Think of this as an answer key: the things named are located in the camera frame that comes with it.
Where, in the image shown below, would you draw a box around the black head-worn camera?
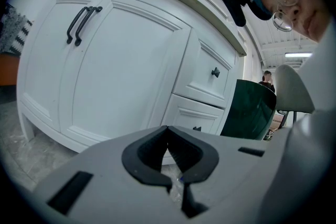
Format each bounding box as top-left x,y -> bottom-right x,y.
218,0 -> 247,28

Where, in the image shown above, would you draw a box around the cardboard box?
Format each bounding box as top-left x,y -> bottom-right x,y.
268,113 -> 286,131

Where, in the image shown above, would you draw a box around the black white patterned cushion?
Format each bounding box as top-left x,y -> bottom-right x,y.
0,7 -> 34,55

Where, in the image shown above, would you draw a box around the black door handle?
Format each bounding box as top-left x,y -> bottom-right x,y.
74,5 -> 104,47
66,6 -> 90,45

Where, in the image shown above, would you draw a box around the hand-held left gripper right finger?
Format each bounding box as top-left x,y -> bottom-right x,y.
167,125 -> 271,224

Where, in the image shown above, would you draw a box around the white cabinet door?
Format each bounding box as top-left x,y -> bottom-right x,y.
58,0 -> 193,140
19,0 -> 110,132

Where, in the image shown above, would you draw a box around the orange sofa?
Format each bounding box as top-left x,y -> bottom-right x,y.
0,51 -> 22,87

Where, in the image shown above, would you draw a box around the ceiling strip light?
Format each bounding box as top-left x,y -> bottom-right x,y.
285,51 -> 313,59

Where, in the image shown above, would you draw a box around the grey chair black legs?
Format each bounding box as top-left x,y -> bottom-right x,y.
274,64 -> 316,124

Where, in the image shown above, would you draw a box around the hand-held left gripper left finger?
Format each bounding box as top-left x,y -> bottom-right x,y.
46,125 -> 182,224

